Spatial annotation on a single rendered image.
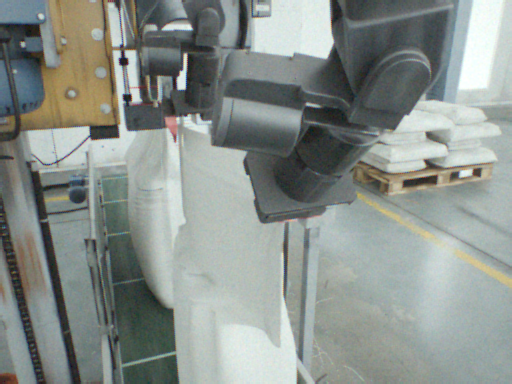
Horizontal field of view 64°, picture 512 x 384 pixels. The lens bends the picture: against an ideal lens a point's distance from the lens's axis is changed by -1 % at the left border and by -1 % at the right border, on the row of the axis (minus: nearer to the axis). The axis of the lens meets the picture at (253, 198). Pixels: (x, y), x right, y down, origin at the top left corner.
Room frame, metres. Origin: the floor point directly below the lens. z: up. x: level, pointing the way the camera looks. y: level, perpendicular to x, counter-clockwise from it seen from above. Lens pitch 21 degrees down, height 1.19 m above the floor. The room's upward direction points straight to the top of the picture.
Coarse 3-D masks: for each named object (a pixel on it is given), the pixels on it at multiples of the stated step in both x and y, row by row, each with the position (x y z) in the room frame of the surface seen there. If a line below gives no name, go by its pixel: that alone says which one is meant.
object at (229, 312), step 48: (192, 144) 0.80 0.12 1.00; (192, 192) 0.61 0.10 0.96; (240, 192) 0.51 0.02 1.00; (192, 240) 0.63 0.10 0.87; (240, 240) 0.51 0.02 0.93; (192, 288) 0.59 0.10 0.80; (240, 288) 0.51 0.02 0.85; (192, 336) 0.53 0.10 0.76; (240, 336) 0.48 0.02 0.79; (288, 336) 0.50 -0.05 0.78
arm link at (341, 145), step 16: (304, 112) 0.29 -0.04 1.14; (320, 112) 0.30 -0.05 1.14; (336, 112) 0.30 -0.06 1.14; (304, 128) 0.29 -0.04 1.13; (320, 128) 0.30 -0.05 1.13; (336, 128) 0.29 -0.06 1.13; (352, 128) 0.29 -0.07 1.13; (368, 128) 0.30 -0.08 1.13; (304, 144) 0.32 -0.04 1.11; (320, 144) 0.30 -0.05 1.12; (336, 144) 0.29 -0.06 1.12; (352, 144) 0.29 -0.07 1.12; (368, 144) 0.29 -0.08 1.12; (304, 160) 0.32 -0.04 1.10; (320, 160) 0.31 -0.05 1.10; (336, 160) 0.30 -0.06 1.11; (352, 160) 0.31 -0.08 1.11
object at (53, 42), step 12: (48, 0) 0.71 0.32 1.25; (60, 0) 0.83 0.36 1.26; (48, 12) 0.67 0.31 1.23; (60, 12) 0.82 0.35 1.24; (48, 24) 0.64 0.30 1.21; (60, 24) 0.76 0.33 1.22; (48, 36) 0.64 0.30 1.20; (60, 36) 0.71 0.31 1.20; (24, 48) 0.64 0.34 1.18; (36, 48) 0.64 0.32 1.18; (48, 48) 0.64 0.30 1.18; (60, 48) 0.71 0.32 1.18; (48, 60) 0.64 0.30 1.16
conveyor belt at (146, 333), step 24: (120, 192) 2.20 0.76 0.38; (120, 216) 1.86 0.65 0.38; (120, 240) 1.60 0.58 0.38; (120, 264) 1.39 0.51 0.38; (120, 288) 1.23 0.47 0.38; (144, 288) 1.23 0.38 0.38; (120, 312) 1.09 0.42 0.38; (144, 312) 1.09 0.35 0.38; (168, 312) 1.09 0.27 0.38; (120, 336) 0.98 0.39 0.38; (144, 336) 0.98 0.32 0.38; (168, 336) 0.98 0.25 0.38; (144, 360) 0.88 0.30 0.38; (168, 360) 0.88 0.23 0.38
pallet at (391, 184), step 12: (360, 168) 3.49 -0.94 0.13; (372, 168) 3.49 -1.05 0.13; (432, 168) 3.44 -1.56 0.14; (444, 168) 3.44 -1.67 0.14; (456, 168) 3.45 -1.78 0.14; (468, 168) 3.48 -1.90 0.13; (480, 168) 3.57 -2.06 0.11; (492, 168) 3.60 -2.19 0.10; (360, 180) 3.48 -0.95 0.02; (372, 180) 3.49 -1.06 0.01; (384, 180) 3.20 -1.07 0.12; (396, 180) 3.17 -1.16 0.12; (432, 180) 3.39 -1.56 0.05; (444, 180) 3.38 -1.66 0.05; (456, 180) 3.48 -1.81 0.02; (468, 180) 3.50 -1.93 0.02; (384, 192) 3.18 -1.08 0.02; (396, 192) 3.18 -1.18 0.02; (408, 192) 3.22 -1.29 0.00
